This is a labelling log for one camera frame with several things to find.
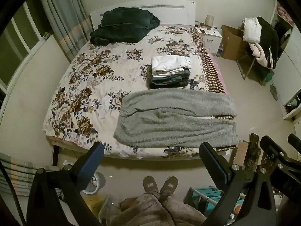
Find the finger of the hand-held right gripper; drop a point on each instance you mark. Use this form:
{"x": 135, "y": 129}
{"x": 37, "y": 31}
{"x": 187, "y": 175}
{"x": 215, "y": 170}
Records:
{"x": 285, "y": 171}
{"x": 295, "y": 141}

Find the cardboard box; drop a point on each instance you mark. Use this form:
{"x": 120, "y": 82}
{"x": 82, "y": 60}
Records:
{"x": 231, "y": 43}

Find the clear plastic bag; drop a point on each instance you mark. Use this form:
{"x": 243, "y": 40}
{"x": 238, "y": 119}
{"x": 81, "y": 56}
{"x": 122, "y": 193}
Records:
{"x": 109, "y": 210}

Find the grey slipper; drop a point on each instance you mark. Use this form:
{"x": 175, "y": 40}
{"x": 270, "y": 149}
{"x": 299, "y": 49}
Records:
{"x": 151, "y": 184}
{"x": 169, "y": 186}

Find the bed with floral cover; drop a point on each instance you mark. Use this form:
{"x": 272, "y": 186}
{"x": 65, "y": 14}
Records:
{"x": 94, "y": 87}

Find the beige cylinder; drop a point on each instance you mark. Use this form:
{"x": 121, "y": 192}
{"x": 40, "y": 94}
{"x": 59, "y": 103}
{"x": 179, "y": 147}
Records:
{"x": 210, "y": 20}

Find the grey fleece pants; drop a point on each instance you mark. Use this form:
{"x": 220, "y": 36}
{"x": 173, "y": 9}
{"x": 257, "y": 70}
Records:
{"x": 174, "y": 120}

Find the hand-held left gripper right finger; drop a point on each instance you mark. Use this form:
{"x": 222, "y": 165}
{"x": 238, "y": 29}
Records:
{"x": 217, "y": 167}

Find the window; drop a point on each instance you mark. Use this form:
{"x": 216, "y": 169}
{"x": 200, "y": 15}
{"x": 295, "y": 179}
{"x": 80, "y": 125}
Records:
{"x": 16, "y": 42}

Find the person's legs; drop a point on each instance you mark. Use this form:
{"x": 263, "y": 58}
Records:
{"x": 150, "y": 211}

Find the white garment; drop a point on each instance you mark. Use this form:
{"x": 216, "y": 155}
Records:
{"x": 251, "y": 29}

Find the white headboard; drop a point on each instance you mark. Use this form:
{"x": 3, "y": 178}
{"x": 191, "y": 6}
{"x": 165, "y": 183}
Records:
{"x": 174, "y": 11}

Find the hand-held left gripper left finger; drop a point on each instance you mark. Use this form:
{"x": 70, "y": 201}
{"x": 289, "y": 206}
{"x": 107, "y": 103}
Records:
{"x": 93, "y": 163}

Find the cardboard piece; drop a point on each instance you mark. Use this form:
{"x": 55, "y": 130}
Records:
{"x": 241, "y": 153}

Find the white nightstand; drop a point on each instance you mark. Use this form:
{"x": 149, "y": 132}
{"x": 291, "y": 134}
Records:
{"x": 212, "y": 41}

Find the dark green blanket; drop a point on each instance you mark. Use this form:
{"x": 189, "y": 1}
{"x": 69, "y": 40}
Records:
{"x": 124, "y": 26}

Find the black garment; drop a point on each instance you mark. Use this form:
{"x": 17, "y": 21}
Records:
{"x": 269, "y": 37}

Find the grey-green curtain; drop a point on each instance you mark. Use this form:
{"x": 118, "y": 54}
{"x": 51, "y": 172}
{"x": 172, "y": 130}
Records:
{"x": 61, "y": 16}

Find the striped cloth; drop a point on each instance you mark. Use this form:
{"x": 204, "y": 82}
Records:
{"x": 16, "y": 176}

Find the bed frame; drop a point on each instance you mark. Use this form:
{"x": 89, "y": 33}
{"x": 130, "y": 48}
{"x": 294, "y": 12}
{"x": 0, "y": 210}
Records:
{"x": 55, "y": 155}

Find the folded dark jeans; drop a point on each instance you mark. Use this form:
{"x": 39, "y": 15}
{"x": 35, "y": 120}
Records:
{"x": 167, "y": 81}

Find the grey tape roll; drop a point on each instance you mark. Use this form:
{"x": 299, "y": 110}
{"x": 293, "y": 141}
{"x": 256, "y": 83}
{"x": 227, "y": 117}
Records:
{"x": 100, "y": 180}

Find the plastic bottle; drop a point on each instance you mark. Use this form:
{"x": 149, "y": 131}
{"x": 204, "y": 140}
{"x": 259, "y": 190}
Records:
{"x": 220, "y": 50}

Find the teal rack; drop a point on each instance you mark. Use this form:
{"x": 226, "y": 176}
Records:
{"x": 207, "y": 196}

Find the pink garment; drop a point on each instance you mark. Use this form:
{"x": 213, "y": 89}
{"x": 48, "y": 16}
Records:
{"x": 258, "y": 54}

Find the white wardrobe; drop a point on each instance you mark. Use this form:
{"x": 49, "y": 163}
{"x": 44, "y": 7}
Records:
{"x": 288, "y": 75}

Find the teal green box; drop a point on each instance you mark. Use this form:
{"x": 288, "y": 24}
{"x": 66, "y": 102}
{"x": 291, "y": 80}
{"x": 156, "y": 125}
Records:
{"x": 269, "y": 77}

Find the chair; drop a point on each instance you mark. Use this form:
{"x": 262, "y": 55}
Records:
{"x": 247, "y": 63}

